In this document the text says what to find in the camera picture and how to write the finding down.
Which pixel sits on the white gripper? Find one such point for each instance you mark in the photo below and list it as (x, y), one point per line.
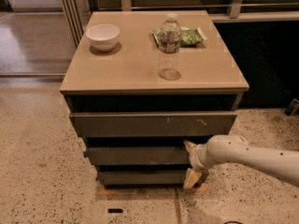
(195, 158)

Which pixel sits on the grey drawer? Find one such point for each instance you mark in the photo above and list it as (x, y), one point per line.
(142, 178)
(152, 124)
(137, 155)

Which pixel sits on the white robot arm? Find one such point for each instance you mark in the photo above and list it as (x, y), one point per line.
(220, 149)

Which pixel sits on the grey bottom drawer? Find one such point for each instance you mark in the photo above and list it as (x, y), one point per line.
(142, 178)

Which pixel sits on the grey top drawer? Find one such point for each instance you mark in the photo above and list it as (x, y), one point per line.
(152, 124)

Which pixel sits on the grey drawer cabinet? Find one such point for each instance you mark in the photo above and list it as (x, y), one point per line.
(126, 80)

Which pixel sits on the wooden board under cabinet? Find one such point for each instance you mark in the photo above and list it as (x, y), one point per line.
(116, 190)

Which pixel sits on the dark object at right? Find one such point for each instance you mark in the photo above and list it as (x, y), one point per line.
(292, 108)

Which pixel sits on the green snack bag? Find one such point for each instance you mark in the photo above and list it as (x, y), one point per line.
(191, 37)

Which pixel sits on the clear plastic water bottle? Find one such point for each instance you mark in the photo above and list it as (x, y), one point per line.
(169, 43)

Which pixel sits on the white ceramic bowl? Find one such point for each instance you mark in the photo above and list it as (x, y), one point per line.
(103, 37)

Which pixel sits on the metal railing frame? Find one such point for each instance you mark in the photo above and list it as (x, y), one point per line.
(78, 12)

